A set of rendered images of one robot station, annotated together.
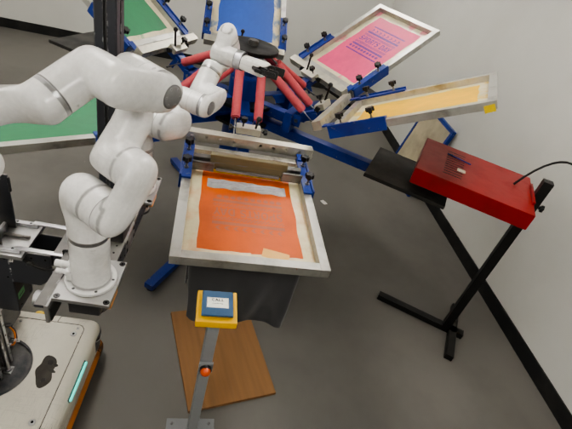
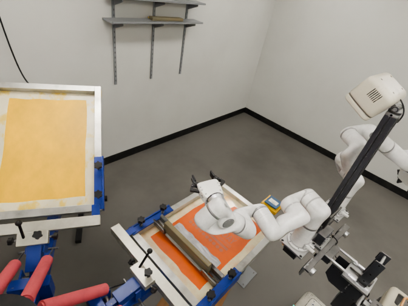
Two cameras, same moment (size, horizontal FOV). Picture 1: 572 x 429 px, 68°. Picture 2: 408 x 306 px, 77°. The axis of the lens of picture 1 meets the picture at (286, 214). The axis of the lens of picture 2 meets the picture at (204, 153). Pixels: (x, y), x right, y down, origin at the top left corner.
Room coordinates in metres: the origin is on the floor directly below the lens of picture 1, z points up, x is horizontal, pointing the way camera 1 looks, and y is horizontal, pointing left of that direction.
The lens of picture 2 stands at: (2.22, 0.92, 2.27)
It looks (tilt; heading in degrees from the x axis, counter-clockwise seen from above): 35 degrees down; 233
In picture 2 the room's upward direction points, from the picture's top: 12 degrees clockwise
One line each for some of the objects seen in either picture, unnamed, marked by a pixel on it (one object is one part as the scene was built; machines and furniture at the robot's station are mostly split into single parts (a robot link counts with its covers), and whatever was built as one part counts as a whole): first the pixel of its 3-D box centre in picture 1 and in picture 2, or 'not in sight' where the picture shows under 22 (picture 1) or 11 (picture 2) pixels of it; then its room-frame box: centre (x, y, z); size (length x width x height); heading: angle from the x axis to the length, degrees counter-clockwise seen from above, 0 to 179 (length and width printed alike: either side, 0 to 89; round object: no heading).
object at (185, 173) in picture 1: (186, 163); (218, 291); (1.64, 0.50, 0.98); 0.30 x 0.05 x 0.07; 16
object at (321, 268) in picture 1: (248, 202); (210, 231); (1.49, 0.17, 0.97); 0.79 x 0.58 x 0.04; 16
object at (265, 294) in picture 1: (241, 290); not in sight; (1.20, 0.09, 0.74); 0.45 x 0.03 x 0.43; 106
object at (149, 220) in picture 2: (303, 179); (152, 221); (1.79, -0.03, 0.98); 0.30 x 0.05 x 0.07; 16
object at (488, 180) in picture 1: (471, 180); not in sight; (2.15, -0.92, 1.06); 0.61 x 0.46 x 0.12; 76
